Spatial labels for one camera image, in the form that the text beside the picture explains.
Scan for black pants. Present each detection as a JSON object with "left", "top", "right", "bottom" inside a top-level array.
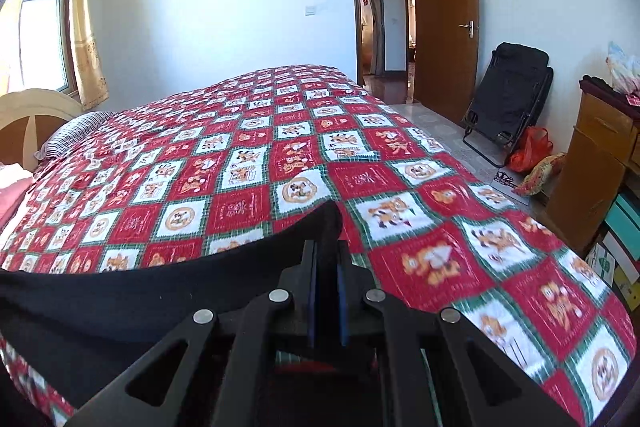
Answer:
[{"left": 1, "top": 200, "right": 343, "bottom": 412}]

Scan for white printed floor mat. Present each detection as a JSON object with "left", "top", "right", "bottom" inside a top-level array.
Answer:
[{"left": 490, "top": 167, "right": 530, "bottom": 207}]

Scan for colourful cardboard boxes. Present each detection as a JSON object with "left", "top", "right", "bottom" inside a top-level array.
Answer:
[{"left": 587, "top": 188, "right": 640, "bottom": 312}]

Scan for floral cloth bundle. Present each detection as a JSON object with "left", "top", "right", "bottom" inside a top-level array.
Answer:
[{"left": 513, "top": 153, "right": 566, "bottom": 196}]

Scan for red patchwork cartoon quilt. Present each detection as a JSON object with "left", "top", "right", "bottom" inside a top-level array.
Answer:
[{"left": 1, "top": 65, "right": 637, "bottom": 426}]

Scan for red plastic bag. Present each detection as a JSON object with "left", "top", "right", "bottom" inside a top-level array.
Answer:
[{"left": 506, "top": 127, "right": 554, "bottom": 173}]

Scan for black folding chair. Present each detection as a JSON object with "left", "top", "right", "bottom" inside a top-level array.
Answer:
[{"left": 463, "top": 42, "right": 554, "bottom": 168}]

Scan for pink pillow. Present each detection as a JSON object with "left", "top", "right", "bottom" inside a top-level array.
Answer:
[{"left": 0, "top": 164, "right": 34, "bottom": 229}]

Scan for striped grey pillow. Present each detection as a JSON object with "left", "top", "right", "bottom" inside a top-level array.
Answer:
[{"left": 34, "top": 110, "right": 115, "bottom": 161}]

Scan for wooden dresser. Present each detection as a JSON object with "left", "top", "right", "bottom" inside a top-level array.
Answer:
[{"left": 546, "top": 76, "right": 639, "bottom": 253}]

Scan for yellow curtain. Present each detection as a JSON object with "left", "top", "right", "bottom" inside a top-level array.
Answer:
[{"left": 70, "top": 0, "right": 108, "bottom": 110}]

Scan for beige wooden headboard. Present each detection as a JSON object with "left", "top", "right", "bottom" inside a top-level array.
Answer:
[{"left": 0, "top": 89, "right": 82, "bottom": 171}]

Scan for pastel fabric pile on dresser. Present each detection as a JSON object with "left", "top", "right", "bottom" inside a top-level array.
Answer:
[{"left": 605, "top": 41, "right": 640, "bottom": 107}]

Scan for brown wooden door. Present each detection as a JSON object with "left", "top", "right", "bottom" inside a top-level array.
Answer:
[{"left": 414, "top": 0, "right": 480, "bottom": 124}]

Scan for silver door handle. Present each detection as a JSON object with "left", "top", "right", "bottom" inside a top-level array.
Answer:
[{"left": 459, "top": 20, "right": 475, "bottom": 39}]

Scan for window with brown frame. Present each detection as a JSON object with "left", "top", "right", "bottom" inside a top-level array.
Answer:
[{"left": 1, "top": 0, "right": 77, "bottom": 94}]

